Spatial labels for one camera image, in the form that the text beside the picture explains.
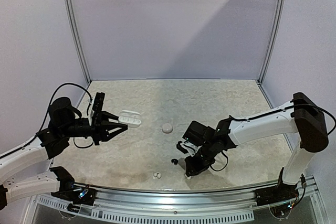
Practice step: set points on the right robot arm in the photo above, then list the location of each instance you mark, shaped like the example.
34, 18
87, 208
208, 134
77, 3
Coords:
299, 115

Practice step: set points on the black earbud left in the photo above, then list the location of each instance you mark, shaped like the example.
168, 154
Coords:
174, 161

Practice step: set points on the aluminium front rail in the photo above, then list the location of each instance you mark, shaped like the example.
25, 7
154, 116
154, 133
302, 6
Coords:
233, 205

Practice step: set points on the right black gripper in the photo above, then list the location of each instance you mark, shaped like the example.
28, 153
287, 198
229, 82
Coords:
192, 165

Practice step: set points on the white earbud charging case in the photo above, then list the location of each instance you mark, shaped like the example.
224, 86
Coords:
130, 118

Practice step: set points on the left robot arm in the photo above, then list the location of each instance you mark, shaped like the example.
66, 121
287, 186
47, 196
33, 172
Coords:
66, 122

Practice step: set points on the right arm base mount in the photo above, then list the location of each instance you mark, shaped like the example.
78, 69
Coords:
279, 193

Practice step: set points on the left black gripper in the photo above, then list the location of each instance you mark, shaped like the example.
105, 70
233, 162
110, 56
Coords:
100, 125

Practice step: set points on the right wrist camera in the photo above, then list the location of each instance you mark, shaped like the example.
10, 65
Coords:
186, 148

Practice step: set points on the right aluminium frame post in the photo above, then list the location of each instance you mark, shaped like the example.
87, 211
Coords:
271, 42

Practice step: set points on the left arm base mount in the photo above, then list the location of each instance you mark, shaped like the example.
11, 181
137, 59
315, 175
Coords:
78, 195

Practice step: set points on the left aluminium frame post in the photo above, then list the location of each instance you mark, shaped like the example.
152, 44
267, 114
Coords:
77, 41

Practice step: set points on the aluminium frame post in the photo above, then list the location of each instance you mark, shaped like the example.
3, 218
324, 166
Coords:
77, 41
271, 42

